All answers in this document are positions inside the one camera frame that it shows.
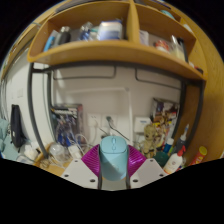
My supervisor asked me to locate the brown tree figurine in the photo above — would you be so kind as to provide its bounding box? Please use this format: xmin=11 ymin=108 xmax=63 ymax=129
xmin=138 ymin=123 xmax=161 ymax=158

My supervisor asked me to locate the robot model kit box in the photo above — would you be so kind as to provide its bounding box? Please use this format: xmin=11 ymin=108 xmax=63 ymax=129
xmin=49 ymin=103 xmax=84 ymax=148

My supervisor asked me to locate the white wall outlet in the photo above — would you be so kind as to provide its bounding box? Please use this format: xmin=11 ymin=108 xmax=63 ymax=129
xmin=86 ymin=113 xmax=119 ymax=129

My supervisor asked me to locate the black backpack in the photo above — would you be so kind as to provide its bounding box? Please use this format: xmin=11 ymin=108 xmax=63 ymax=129
xmin=9 ymin=104 xmax=27 ymax=149

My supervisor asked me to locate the white wall box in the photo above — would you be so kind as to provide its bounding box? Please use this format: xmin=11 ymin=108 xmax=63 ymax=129
xmin=133 ymin=116 xmax=153 ymax=134

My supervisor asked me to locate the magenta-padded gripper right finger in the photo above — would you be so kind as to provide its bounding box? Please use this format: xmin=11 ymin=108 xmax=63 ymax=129
xmin=126 ymin=144 xmax=168 ymax=190

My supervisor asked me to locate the white red-capped lotion bottle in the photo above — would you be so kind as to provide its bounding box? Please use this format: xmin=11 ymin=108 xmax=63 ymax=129
xmin=163 ymin=145 xmax=186 ymax=175

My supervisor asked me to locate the dark metal desk frame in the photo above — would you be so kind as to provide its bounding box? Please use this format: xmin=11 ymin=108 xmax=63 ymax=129
xmin=27 ymin=61 xmax=205 ymax=158

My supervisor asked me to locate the dark green round container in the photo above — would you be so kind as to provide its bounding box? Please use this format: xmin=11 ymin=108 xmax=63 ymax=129
xmin=153 ymin=150 xmax=171 ymax=168

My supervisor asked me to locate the white blue-tipped glue bottle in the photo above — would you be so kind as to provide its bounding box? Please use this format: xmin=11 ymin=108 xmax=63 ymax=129
xmin=174 ymin=123 xmax=190 ymax=153

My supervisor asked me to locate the wooden shelf unit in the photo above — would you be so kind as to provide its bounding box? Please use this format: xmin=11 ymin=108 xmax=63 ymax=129
xmin=26 ymin=0 xmax=208 ymax=81

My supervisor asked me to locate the colourful printed box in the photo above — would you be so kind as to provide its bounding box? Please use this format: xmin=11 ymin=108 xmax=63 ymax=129
xmin=150 ymin=97 xmax=181 ymax=141

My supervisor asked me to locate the blue bottle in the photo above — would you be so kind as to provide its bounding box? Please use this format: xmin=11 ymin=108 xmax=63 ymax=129
xmin=163 ymin=137 xmax=175 ymax=154

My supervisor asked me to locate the red yellow snack can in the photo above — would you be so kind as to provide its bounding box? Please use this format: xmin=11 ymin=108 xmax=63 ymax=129
xmin=189 ymin=145 xmax=208 ymax=167

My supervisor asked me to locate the light blue computer mouse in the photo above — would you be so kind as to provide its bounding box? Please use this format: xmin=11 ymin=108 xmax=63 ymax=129
xmin=98 ymin=135 xmax=130 ymax=182

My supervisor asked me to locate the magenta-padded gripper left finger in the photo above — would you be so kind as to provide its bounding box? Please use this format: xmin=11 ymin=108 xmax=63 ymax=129
xmin=60 ymin=143 xmax=103 ymax=190

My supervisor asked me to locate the clear round jar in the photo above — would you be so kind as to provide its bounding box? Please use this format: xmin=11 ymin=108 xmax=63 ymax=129
xmin=49 ymin=142 xmax=67 ymax=163

